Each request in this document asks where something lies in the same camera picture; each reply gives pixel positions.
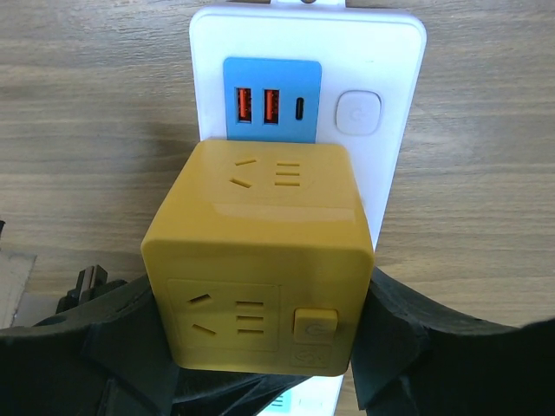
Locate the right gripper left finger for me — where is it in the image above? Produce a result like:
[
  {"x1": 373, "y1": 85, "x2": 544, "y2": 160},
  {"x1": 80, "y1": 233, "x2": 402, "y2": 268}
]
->
[{"x1": 1, "y1": 278, "x2": 302, "y2": 415}]

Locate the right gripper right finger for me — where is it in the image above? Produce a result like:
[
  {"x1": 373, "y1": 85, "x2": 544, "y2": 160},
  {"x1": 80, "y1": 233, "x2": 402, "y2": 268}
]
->
[{"x1": 351, "y1": 269, "x2": 554, "y2": 415}]

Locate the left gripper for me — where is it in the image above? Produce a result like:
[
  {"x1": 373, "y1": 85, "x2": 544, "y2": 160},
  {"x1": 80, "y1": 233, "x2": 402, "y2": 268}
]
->
[{"x1": 55, "y1": 265, "x2": 126, "y2": 314}]

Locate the yellow cube socket adapter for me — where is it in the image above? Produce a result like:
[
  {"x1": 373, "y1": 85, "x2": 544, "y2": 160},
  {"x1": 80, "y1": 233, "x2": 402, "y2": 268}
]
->
[{"x1": 141, "y1": 140, "x2": 374, "y2": 376}]

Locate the white power strip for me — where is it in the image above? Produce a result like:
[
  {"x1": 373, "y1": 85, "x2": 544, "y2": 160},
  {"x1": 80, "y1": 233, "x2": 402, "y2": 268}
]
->
[{"x1": 189, "y1": 0, "x2": 428, "y2": 416}]

